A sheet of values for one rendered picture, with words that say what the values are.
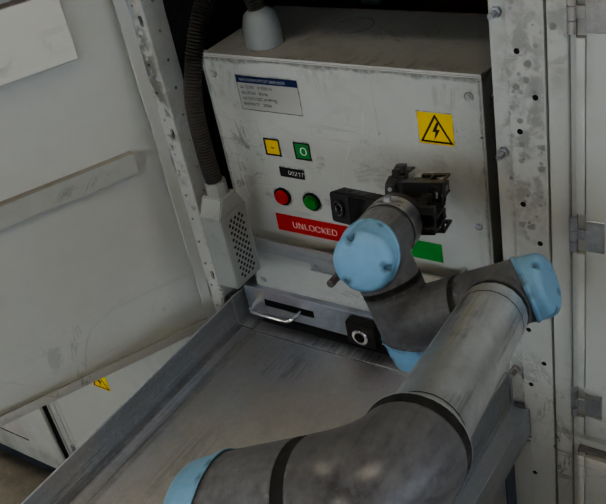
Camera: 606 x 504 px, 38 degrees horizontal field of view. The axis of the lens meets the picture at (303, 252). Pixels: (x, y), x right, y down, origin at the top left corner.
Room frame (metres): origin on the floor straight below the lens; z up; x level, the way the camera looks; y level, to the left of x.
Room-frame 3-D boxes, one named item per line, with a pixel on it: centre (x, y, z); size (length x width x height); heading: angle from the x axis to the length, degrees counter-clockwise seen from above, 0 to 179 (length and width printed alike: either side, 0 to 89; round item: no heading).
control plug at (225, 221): (1.32, 0.12, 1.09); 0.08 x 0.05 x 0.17; 141
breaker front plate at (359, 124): (1.24, -0.09, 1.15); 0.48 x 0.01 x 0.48; 51
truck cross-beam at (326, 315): (1.26, -0.10, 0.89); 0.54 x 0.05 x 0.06; 51
